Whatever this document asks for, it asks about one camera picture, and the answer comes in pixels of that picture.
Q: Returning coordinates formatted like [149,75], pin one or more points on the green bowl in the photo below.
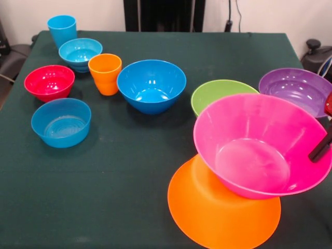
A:
[215,90]

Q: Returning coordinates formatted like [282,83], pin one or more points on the orange cup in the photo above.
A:
[105,80]

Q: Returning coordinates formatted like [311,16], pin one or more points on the purple bowl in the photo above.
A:
[295,85]

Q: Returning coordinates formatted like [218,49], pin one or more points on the small crimson bowl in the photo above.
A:
[49,83]

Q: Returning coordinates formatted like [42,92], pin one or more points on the small ribbed cyan bowl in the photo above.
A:
[77,52]

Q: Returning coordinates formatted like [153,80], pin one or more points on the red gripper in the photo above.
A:
[329,105]

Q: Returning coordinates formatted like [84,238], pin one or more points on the translucent blue bowl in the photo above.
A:
[61,124]

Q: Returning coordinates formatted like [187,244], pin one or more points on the dark green tablecloth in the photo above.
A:
[103,181]

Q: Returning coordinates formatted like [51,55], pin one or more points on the blue cup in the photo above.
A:
[62,31]

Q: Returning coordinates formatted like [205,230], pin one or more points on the large pink bowl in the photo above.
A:
[246,124]

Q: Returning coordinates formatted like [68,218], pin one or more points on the large orange bowl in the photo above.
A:
[212,218]

